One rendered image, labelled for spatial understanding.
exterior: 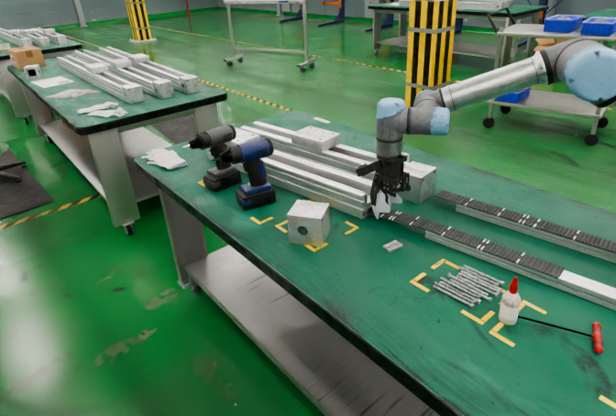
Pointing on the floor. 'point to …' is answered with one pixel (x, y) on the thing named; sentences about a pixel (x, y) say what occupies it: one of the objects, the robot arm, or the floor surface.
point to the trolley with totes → (548, 103)
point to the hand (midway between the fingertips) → (380, 211)
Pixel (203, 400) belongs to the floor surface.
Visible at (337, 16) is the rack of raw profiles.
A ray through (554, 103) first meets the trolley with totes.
